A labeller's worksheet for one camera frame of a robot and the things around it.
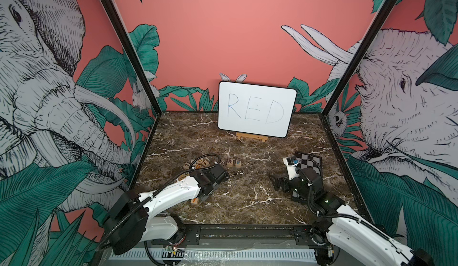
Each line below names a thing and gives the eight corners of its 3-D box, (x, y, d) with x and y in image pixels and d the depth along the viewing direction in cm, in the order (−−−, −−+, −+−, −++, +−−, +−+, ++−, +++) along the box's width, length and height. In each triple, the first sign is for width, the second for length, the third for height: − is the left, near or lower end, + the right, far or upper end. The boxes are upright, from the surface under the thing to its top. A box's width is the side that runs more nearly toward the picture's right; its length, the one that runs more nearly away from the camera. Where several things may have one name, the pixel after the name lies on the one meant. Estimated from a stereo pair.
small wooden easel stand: (235, 139, 109) (235, 134, 105) (236, 136, 111) (236, 131, 106) (266, 143, 107) (268, 138, 103) (266, 140, 109) (268, 135, 105)
